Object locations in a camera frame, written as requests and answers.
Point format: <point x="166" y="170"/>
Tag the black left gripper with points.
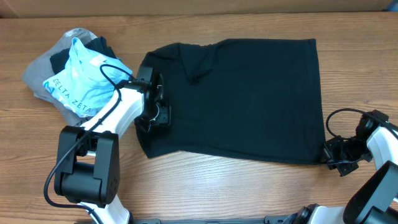
<point x="165" y="117"/>

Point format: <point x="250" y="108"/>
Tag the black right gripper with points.
<point x="332" y="163"/>

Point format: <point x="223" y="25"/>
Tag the black t-shirt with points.
<point x="256" y="99"/>

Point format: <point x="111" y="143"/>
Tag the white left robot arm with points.
<point x="87" y="172"/>

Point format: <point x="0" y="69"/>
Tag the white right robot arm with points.
<point x="375" y="140"/>

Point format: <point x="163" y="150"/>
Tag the light blue printed t-shirt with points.
<point x="86" y="84"/>

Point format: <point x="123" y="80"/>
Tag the black garment in pile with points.
<point x="99" y="44"/>

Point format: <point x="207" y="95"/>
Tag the grey folded garment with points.
<point x="40" y="70"/>

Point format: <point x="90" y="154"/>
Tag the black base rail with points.
<point x="266" y="220"/>

